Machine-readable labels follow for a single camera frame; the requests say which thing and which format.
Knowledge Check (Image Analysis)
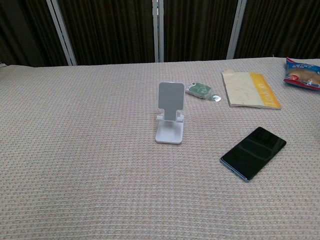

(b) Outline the dark smartphone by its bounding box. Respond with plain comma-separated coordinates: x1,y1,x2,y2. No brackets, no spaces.
219,126,287,184

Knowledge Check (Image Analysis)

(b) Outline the white folding phone stand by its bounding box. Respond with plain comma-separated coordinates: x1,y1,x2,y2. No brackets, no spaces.
154,81,186,145

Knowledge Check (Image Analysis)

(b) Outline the green foil sachet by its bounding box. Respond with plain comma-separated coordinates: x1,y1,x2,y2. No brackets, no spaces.
185,81,222,103

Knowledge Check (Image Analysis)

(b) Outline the beige yellow Lexicon book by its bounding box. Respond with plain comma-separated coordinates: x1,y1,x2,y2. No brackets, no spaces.
221,70,282,110

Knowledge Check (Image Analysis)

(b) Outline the beige woven tablecloth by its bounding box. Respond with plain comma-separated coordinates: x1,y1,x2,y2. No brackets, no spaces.
0,56,320,240

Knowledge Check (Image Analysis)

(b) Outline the black folding partition screen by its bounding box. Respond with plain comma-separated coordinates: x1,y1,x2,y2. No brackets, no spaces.
0,0,320,67

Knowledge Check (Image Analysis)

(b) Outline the blue snack bag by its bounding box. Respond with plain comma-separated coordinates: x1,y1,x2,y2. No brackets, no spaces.
283,56,320,91

